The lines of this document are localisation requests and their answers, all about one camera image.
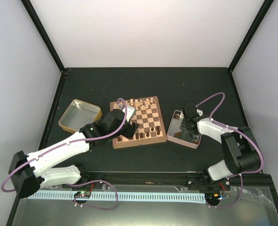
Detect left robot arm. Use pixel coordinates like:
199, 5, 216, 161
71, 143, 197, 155
8, 107, 139, 199

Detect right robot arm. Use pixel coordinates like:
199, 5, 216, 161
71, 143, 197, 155
180, 104, 263, 190

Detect wooden chess board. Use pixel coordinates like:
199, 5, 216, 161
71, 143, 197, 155
112, 96, 167, 149

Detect small circuit board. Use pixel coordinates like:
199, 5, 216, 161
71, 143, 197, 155
74, 191, 91, 199

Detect pink metal tin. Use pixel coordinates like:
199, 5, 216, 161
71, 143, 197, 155
167, 110, 201, 149

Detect white king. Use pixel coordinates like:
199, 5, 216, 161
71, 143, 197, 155
135, 99, 140, 107

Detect white knight right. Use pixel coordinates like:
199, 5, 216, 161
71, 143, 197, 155
145, 98, 150, 105

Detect gold metal tin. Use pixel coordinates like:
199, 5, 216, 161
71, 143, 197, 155
58, 99, 102, 133

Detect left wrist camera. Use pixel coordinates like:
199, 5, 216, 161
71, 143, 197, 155
126, 106, 136, 122

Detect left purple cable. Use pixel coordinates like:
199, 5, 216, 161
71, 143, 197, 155
1, 98, 127, 193

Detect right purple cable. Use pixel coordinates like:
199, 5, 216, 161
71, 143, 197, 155
196, 92, 264, 209

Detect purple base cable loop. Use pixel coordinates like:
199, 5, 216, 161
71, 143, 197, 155
68, 180, 119, 210

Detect blue cable duct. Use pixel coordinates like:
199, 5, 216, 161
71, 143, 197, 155
28, 190, 206, 204

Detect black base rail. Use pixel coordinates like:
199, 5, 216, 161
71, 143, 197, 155
61, 171, 273, 189

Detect black frame post right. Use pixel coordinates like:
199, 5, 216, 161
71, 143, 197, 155
228, 0, 274, 73

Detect black frame post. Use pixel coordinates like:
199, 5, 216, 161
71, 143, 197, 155
21, 0, 65, 73
228, 0, 274, 73

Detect black frame post left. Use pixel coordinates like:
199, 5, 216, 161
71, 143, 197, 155
21, 0, 65, 73

